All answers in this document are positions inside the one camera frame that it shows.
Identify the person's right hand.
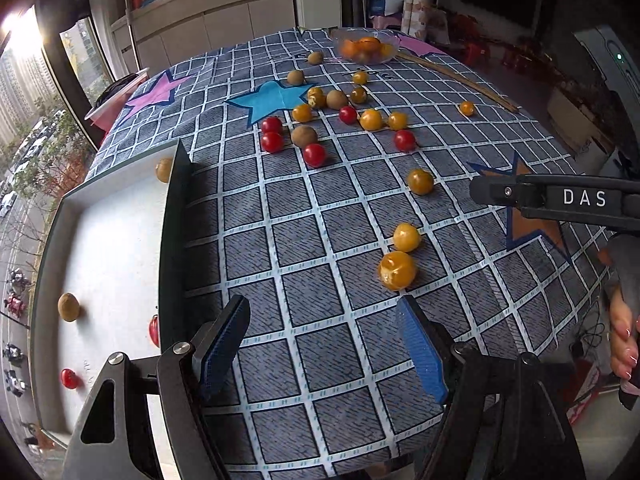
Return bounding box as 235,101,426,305
607,281,640,386

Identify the checked tablecloth with stars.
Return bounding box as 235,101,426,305
82,27,617,480

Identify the cardboard box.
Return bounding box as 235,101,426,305
546,85,617,155

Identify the patterned paper bag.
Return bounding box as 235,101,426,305
402,0,434,41

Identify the clear glass bowl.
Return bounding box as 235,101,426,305
332,27,402,66

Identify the white tray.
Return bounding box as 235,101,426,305
31,139,202,463

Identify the white cabinet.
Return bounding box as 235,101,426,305
110,0,299,80

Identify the black cable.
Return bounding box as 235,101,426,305
570,304,609,362

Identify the red plastic stool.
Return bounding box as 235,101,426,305
462,40,494,64

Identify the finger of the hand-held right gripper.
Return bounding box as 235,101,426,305
469,170,640,235

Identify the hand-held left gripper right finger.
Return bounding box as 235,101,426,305
394,295,587,480

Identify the wooden stick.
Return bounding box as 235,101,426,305
413,54,521,112

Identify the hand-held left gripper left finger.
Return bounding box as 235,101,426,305
60,294,252,480

